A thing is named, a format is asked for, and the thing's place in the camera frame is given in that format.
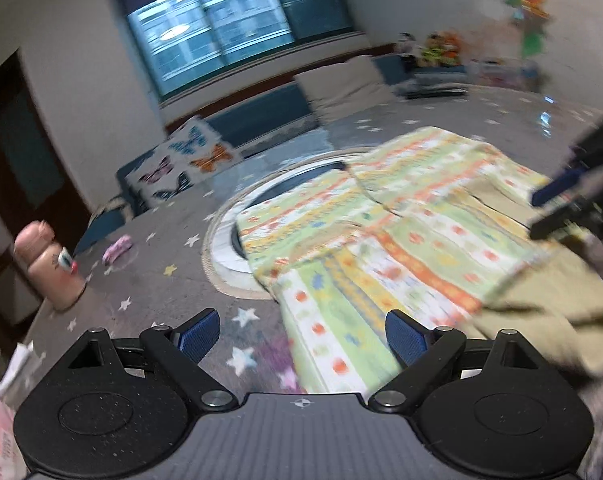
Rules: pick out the brown bear plush toy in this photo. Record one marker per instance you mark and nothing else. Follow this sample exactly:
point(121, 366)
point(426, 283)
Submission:
point(432, 51)

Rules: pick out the orange fox plush toy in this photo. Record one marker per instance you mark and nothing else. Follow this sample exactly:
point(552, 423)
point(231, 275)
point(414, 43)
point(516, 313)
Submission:
point(452, 49)

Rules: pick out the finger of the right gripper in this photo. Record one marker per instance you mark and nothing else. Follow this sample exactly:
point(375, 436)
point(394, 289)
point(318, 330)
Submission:
point(568, 179)
point(556, 222)

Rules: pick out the small pink toy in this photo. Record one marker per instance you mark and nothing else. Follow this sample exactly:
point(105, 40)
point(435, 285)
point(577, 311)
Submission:
point(117, 249)

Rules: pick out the black remote control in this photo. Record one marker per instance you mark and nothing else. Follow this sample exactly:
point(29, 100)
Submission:
point(435, 93)

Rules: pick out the beige cushion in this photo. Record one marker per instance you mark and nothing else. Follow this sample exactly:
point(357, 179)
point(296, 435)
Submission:
point(336, 91)

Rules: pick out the pink cartoon water bottle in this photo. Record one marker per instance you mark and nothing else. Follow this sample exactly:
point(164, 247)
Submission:
point(50, 266)

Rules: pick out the black and white plush toy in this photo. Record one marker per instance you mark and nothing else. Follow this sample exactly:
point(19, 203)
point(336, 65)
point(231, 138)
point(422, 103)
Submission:
point(406, 45)

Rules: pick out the clear plastic toy box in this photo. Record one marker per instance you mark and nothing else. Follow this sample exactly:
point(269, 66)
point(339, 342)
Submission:
point(511, 73)

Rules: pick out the blue sofa bench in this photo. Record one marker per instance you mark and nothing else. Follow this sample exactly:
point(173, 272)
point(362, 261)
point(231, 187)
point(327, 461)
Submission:
point(279, 110)

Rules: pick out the white crumpled tissue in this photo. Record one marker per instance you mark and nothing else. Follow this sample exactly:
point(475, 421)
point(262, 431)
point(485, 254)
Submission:
point(19, 358)

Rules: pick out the colourful patterned child's jacket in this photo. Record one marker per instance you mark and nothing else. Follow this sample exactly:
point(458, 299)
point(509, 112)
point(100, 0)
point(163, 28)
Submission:
point(432, 224)

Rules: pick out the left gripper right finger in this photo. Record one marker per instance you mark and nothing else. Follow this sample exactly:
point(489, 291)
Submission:
point(429, 357)

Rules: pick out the butterfly print pillow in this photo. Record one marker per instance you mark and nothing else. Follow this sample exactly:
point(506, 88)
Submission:
point(193, 153)

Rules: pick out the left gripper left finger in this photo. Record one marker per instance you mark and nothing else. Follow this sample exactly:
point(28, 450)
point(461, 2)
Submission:
point(177, 353)

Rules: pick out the green framed window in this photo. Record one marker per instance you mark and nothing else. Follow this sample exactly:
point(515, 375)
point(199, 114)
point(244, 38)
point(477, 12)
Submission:
point(183, 42)

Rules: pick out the colourful pinwheel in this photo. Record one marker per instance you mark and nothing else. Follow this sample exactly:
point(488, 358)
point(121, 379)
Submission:
point(531, 18)

